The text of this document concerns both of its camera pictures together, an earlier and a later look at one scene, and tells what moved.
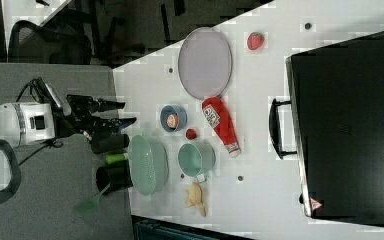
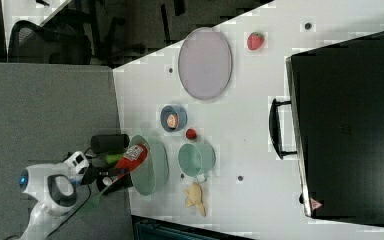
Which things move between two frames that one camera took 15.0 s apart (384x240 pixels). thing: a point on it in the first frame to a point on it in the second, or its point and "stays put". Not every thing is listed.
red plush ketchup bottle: [221, 125] to [134, 156]
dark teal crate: [144, 228] stays put
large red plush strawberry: [255, 40] stays put
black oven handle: [275, 128] stays put
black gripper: [78, 113] to [96, 175]
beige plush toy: [193, 198] stays put
